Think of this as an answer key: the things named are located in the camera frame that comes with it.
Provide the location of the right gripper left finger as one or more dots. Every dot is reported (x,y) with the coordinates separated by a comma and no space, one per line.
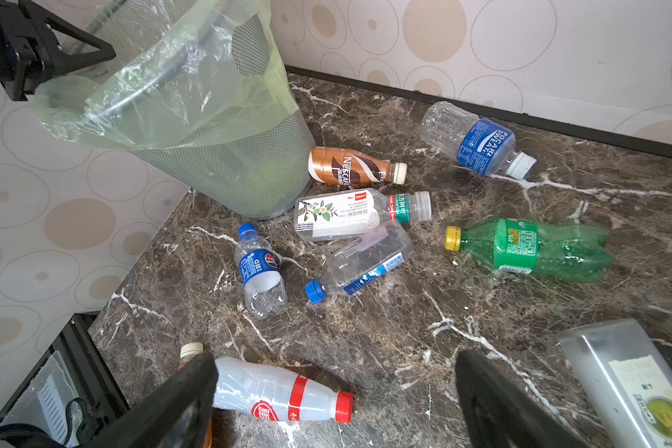
(177,414)

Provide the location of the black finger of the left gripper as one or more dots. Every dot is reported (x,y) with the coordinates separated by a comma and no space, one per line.
(37,46)

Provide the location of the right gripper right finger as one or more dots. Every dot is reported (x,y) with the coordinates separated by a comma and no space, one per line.
(498,414)

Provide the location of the green mesh bin with liner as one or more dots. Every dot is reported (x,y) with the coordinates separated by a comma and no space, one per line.
(199,90)

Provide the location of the brown Nescafe bottle near bin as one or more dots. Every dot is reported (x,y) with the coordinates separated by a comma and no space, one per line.
(348,167)

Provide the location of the brown Nescafe bottle front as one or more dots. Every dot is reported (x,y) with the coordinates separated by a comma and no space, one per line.
(186,354)

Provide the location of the white bottle red cap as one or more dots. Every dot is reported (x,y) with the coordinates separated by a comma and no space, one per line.
(277,394)

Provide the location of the small blue label water bottle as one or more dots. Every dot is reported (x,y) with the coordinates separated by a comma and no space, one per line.
(259,268)

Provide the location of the square matcha label bottle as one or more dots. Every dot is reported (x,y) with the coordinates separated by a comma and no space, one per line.
(626,379)

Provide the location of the green soda bottle yellow cap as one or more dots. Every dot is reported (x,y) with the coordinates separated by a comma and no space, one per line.
(571,252)

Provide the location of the clear bottle blue cap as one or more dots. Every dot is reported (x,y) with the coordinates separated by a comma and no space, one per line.
(361,262)

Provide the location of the white floral label bottle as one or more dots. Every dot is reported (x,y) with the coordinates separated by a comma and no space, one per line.
(342,215)

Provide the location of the Pocari Sweat clear bottle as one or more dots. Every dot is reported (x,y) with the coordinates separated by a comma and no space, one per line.
(481,145)

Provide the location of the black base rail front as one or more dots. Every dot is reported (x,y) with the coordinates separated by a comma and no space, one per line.
(70,394)

